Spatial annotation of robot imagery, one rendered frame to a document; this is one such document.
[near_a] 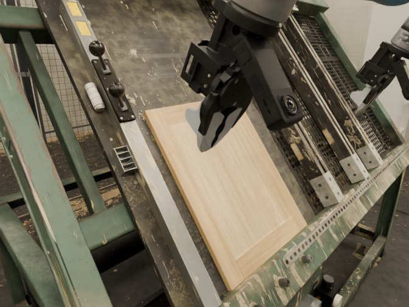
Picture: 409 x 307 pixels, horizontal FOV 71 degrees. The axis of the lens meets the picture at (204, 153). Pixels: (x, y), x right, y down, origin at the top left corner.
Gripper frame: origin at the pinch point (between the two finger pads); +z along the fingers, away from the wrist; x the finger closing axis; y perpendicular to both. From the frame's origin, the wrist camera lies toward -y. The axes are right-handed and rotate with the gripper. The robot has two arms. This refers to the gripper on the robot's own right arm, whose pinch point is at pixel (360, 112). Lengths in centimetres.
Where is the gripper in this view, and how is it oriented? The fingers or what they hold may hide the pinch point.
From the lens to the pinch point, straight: 104.3
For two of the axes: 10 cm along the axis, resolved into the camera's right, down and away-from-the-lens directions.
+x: -6.9, 2.4, -6.8
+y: -6.4, -6.4, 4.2
